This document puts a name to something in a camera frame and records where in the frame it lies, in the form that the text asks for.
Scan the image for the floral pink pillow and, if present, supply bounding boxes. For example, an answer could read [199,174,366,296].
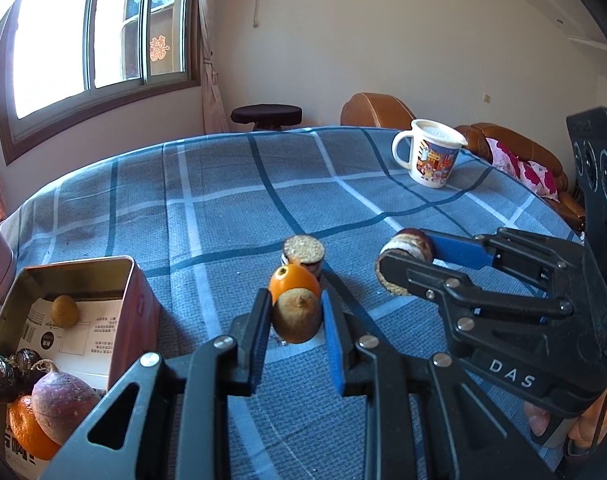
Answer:
[486,137,561,203]

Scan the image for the dark passion fruits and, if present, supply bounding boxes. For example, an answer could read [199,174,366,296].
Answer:
[0,352,22,403]

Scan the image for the purple radish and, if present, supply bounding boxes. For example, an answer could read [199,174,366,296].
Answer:
[32,360,101,446]

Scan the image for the white cartoon print mug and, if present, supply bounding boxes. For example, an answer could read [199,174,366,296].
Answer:
[392,119,468,190]

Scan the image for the small orange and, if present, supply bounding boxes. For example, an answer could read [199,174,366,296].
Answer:
[269,265,322,306]

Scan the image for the blue checked tablecloth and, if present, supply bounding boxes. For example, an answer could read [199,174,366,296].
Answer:
[0,125,584,480]

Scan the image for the metal tin box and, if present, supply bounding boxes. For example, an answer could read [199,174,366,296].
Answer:
[0,255,161,466]

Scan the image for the person's right hand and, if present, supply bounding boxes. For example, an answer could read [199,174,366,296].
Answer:
[526,385,607,459]

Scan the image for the large orange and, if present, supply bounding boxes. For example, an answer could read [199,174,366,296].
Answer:
[8,395,61,461]

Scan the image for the dark brown water chestnut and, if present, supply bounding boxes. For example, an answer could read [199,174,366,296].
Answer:
[10,347,46,377]

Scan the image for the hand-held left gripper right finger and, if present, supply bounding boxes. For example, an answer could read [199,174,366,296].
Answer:
[321,290,557,480]

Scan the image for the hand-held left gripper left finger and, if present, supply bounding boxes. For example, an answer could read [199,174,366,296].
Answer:
[38,287,275,480]

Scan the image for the brown leather sofa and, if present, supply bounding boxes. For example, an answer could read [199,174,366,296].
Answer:
[340,92,587,233]

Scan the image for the round sesame cake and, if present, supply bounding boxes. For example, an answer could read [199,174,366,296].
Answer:
[376,228,437,297]

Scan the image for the small brown round fruit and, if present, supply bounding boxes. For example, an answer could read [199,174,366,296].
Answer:
[52,295,80,329]
[272,288,322,345]

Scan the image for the brown framed window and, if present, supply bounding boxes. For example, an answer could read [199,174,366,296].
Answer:
[0,0,201,166]

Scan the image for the cork-lidded jar upright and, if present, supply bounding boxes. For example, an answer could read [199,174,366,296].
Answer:
[282,235,326,281]

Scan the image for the black round stool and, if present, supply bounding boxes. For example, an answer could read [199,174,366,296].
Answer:
[230,104,303,133]

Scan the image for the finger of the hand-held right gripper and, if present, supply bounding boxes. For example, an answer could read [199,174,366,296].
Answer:
[381,252,577,361]
[423,227,585,286]

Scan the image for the printed paper liner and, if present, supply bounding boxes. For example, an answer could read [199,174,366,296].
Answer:
[3,297,127,461]

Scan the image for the beige curtain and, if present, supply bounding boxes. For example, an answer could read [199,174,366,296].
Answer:
[196,0,232,134]

